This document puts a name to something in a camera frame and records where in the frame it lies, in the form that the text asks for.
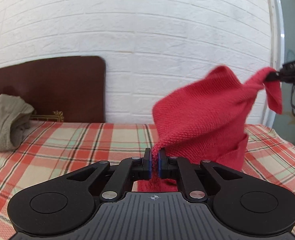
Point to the red knitted sweater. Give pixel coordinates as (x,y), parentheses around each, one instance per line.
(200,120)

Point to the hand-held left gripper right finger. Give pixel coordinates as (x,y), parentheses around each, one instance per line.
(160,166)

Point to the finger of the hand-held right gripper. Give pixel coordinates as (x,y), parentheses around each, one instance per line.
(273,76)

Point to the plaid bed sheet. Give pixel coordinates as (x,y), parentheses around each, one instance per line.
(70,150)

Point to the white door frame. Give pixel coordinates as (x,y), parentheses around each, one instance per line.
(275,30)

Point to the brown headboard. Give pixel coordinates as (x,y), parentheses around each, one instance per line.
(57,87)

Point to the olive grey garment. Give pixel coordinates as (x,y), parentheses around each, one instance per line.
(5,122)

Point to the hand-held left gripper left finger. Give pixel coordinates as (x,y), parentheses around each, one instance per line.
(150,166)

